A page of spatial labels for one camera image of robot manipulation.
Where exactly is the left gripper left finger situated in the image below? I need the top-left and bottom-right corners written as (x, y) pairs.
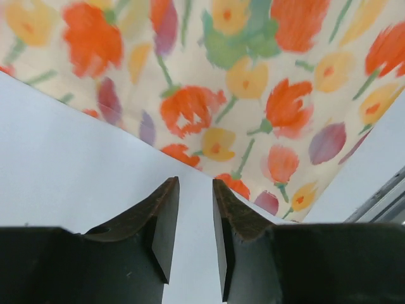
top-left (85, 177), bottom-right (180, 284)

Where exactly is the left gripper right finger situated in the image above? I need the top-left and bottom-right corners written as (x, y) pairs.
top-left (213, 179), bottom-right (274, 301)

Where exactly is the orange floral skirt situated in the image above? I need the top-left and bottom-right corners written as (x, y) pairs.
top-left (1, 1), bottom-right (404, 222)

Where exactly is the aluminium front rail frame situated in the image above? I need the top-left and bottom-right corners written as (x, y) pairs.
top-left (345, 167), bottom-right (405, 225)

